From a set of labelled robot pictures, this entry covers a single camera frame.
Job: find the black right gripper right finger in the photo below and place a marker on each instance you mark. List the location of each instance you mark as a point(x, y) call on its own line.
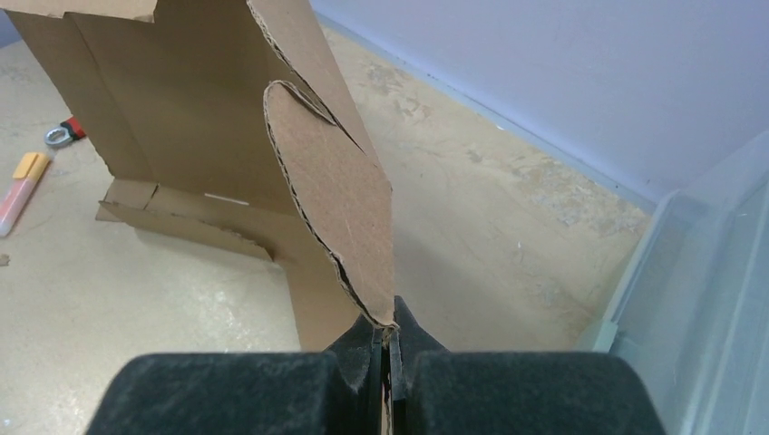
point(436, 391)

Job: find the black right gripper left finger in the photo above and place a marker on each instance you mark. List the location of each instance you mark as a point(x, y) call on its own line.
point(336, 391)

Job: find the brown cardboard box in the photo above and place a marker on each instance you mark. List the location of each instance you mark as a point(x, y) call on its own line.
point(235, 203)

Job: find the clear plastic bin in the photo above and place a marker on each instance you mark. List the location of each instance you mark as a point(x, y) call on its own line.
point(690, 311)

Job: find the red adjustable wrench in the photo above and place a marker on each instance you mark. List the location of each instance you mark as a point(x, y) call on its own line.
point(64, 134)

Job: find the orange highlighter marker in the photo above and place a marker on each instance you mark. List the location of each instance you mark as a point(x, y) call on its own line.
point(26, 176)

